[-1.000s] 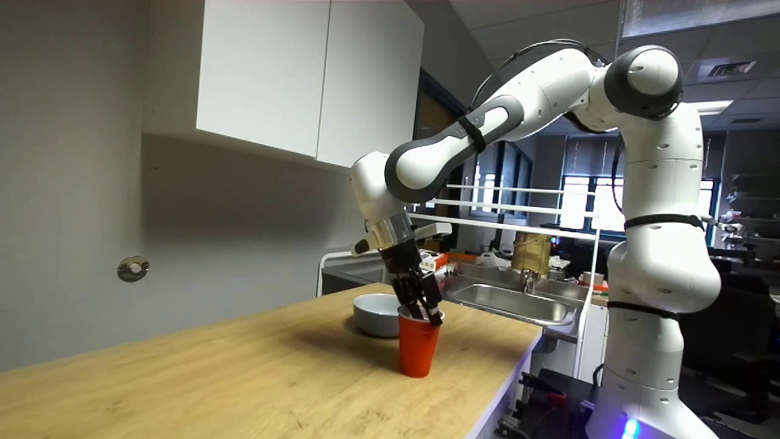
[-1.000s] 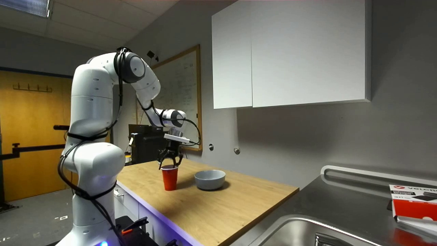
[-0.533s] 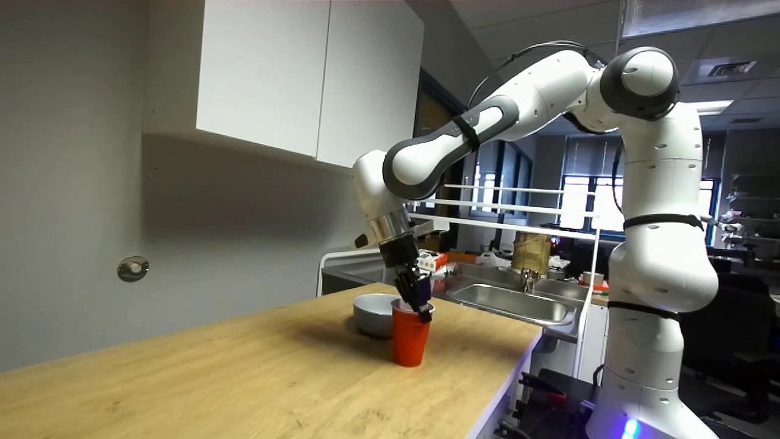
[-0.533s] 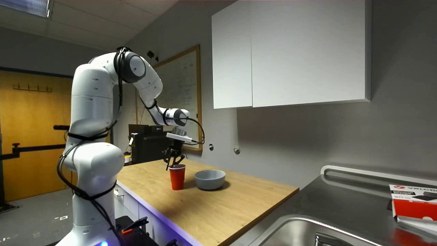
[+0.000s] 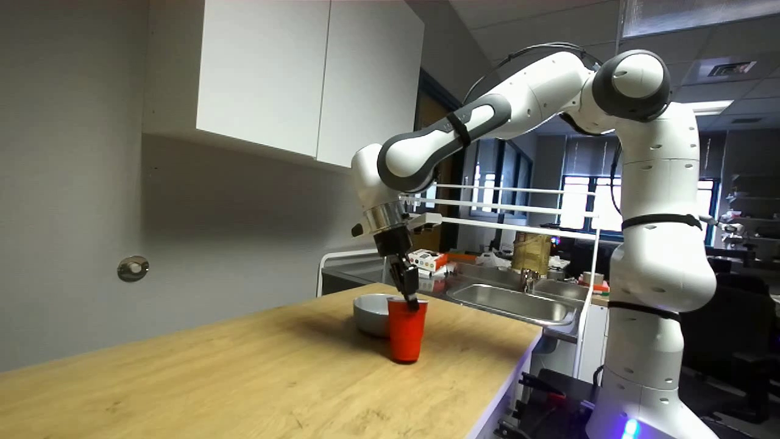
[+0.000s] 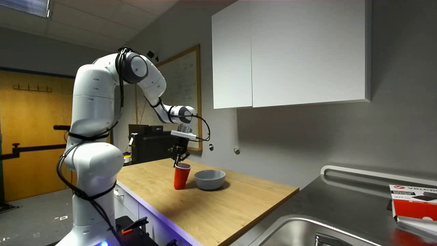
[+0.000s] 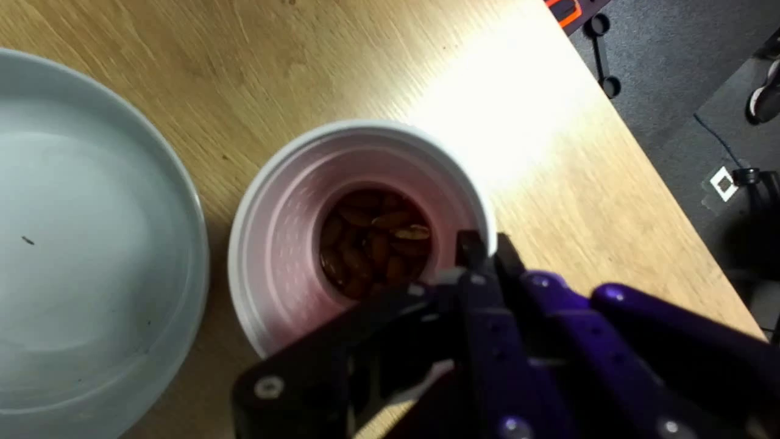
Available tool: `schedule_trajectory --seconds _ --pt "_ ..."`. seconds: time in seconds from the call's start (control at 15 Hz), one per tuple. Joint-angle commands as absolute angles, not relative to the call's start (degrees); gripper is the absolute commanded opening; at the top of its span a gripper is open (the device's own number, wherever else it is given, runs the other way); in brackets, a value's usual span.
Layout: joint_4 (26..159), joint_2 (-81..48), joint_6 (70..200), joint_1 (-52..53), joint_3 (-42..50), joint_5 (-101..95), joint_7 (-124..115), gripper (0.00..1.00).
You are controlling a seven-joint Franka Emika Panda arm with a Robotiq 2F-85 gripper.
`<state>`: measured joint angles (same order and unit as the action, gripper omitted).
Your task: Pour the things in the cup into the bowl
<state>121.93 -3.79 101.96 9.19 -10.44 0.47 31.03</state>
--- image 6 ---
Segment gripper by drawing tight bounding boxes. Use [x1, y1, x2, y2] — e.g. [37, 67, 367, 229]
[168, 138, 191, 168]

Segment red plastic cup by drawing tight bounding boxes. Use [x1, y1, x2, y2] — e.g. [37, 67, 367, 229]
[173, 163, 192, 190]

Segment grey bowl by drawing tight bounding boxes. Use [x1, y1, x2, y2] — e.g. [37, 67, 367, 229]
[194, 170, 226, 191]

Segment black appliance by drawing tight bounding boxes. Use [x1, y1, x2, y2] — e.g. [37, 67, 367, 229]
[128, 124, 179, 165]

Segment white drawer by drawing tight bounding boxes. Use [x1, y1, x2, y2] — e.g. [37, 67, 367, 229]
[114, 184, 140, 221]

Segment wood-framed whiteboard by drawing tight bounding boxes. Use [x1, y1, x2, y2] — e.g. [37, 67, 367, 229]
[136, 44, 203, 152]

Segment black and orange clamp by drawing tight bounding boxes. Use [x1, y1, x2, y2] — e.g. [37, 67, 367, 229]
[117, 216, 150, 237]

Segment narrow white cabinet door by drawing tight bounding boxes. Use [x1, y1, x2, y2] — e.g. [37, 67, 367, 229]
[212, 5, 253, 109]

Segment steel sink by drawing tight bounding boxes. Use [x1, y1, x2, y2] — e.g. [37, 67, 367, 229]
[258, 215, 388, 246]

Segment yellow wooden door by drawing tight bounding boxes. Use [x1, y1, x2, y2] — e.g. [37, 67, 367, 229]
[0, 70, 76, 202]

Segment wide white cabinet door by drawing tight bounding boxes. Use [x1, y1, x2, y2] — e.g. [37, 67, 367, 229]
[251, 0, 368, 108]

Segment ceiling light panel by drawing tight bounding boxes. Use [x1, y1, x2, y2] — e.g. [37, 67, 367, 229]
[0, 0, 51, 18]

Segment red and white box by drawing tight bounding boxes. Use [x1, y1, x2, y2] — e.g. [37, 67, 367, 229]
[389, 184, 437, 222]

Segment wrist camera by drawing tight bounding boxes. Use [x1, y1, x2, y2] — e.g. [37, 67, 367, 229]
[170, 130, 198, 140]

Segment white wall cabinet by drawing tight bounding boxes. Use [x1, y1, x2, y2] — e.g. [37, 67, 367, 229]
[211, 0, 372, 109]

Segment coat hook rail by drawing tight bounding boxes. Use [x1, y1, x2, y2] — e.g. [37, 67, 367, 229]
[13, 83, 53, 93]

